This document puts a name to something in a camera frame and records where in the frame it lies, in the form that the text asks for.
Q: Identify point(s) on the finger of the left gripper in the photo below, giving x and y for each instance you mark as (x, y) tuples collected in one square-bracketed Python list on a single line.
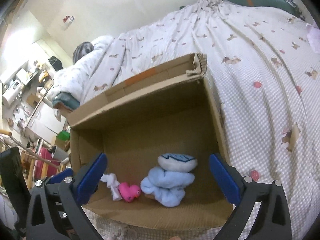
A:
[(59, 177)]

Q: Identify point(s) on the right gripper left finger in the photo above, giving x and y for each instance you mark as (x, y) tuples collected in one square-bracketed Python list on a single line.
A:
[(55, 210)]

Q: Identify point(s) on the white knotted cloth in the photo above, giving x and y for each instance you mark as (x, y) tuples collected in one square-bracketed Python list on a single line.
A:
[(112, 184)]

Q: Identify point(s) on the pink rubber duck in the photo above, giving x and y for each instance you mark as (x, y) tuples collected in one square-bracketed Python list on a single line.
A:
[(129, 192)]

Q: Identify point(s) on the blue and white plush toy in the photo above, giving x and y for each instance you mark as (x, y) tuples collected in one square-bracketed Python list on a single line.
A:
[(167, 181)]

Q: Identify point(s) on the brown cardboard tube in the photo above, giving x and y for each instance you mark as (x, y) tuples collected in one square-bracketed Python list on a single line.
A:
[(150, 196)]

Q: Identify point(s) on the grey trash bin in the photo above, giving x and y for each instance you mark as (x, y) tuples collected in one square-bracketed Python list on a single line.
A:
[(58, 153)]

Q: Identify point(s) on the green bucket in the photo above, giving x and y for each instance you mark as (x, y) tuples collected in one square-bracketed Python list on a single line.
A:
[(63, 135)]

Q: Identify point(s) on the white folded duvet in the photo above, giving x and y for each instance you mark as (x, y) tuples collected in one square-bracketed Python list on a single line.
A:
[(86, 58)]

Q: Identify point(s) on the brown cardboard box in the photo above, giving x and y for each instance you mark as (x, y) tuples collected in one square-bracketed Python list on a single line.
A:
[(166, 109)]

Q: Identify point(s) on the checkered dog-print bedspread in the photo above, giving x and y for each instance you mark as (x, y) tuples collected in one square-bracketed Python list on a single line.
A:
[(265, 79)]

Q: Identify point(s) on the pink crumpled cloth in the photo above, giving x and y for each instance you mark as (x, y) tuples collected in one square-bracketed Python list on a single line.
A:
[(313, 35)]

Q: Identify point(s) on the teal pillow with orange stripe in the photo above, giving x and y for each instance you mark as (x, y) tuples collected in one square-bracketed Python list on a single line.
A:
[(285, 5)]

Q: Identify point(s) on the wooden chair frame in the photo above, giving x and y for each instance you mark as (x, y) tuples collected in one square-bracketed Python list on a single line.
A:
[(34, 165)]

